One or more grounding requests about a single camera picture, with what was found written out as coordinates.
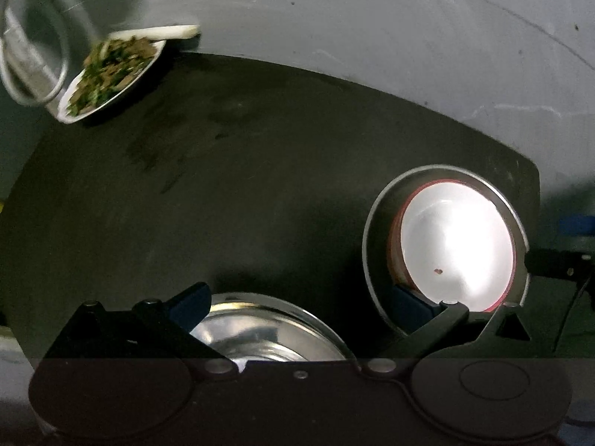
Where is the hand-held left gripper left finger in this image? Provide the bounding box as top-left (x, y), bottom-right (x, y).
top-left (49, 281), bottom-right (235, 377)

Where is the plate of stir-fried vegetables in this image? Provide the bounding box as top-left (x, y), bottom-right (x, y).
top-left (56, 30), bottom-right (168, 125)

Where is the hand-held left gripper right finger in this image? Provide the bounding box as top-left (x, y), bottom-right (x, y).
top-left (360, 283), bottom-right (533, 377)

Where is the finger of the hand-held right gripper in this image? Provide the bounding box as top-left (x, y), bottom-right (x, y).
top-left (525, 248), bottom-right (595, 280)
top-left (560, 214), bottom-right (595, 235)

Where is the white ceramic bowl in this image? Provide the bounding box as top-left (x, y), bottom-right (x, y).
top-left (399, 185), bottom-right (518, 313)
top-left (387, 182), bottom-right (470, 289)

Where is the white leek stalk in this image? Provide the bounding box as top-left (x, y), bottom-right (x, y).
top-left (139, 25), bottom-right (202, 41)

